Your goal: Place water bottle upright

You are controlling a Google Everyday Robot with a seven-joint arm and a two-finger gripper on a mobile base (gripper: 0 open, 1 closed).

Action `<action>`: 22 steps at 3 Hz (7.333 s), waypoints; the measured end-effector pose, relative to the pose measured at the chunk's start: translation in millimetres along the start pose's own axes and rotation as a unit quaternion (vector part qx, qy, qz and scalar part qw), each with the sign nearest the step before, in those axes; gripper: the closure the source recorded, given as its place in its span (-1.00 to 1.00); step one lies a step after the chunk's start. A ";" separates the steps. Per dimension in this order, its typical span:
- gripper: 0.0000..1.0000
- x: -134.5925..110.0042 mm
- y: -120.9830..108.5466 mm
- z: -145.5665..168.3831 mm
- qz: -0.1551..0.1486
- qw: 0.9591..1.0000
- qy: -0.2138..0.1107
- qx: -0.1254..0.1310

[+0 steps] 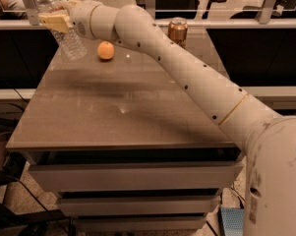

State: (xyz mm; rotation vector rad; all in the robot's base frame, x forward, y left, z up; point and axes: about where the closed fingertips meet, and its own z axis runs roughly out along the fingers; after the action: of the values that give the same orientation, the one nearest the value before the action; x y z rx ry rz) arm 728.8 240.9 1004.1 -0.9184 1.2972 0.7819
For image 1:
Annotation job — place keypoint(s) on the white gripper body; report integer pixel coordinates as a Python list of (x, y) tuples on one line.
[(80, 20)]

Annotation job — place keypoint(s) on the clear plastic water bottle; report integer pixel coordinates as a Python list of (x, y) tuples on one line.
[(70, 43)]

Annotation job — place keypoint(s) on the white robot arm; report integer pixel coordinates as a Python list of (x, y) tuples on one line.
[(267, 138)]

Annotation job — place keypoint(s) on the orange fruit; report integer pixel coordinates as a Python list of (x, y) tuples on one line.
[(105, 50)]

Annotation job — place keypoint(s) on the orange soda can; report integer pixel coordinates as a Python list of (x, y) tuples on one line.
[(177, 31)]

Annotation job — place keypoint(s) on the grey drawer cabinet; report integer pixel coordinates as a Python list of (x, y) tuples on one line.
[(122, 146)]

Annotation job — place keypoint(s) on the metal rail post left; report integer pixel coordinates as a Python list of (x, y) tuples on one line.
[(31, 12)]

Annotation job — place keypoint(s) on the metal rail post right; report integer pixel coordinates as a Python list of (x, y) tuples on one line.
[(264, 15)]

